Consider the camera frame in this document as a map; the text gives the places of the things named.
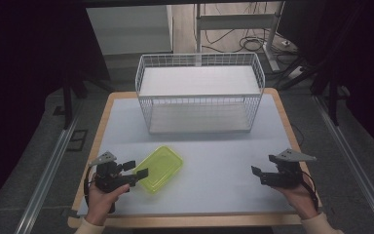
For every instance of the person's left hand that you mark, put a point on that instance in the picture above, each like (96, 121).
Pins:
(101, 201)

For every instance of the black stand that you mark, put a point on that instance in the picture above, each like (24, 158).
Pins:
(333, 104)
(67, 100)

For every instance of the aluminium rail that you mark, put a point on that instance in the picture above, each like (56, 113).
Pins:
(354, 162)
(45, 175)

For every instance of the white power strip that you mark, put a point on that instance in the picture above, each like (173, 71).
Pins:
(296, 72)

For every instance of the white metal desk frame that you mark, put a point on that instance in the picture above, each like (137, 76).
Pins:
(233, 21)

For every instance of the yellow-green plastic container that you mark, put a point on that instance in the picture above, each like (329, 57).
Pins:
(159, 169)

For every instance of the white cabinet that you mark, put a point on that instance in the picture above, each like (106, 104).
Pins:
(130, 29)

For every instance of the person's right hand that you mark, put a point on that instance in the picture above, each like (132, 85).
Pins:
(297, 200)

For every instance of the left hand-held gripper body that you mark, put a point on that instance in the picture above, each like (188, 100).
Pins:
(107, 177)

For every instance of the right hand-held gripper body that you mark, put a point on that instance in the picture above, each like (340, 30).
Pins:
(284, 172)

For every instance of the dark floor plate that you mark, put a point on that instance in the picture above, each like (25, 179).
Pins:
(77, 139)

